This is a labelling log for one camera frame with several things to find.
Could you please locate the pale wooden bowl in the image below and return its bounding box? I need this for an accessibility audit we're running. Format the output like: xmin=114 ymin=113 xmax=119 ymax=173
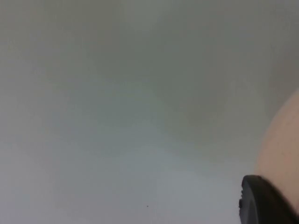
xmin=254 ymin=87 xmax=299 ymax=212

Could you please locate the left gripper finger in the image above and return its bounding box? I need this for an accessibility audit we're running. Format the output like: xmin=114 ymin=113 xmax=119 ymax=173
xmin=238 ymin=175 xmax=299 ymax=224

